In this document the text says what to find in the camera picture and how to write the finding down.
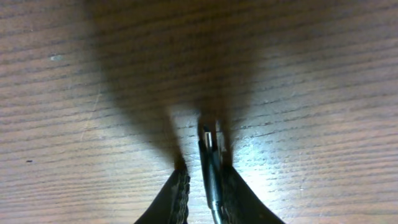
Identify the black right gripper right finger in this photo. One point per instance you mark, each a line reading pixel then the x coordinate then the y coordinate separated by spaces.
pixel 240 203

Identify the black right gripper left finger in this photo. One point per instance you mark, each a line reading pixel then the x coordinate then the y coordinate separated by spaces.
pixel 170 206

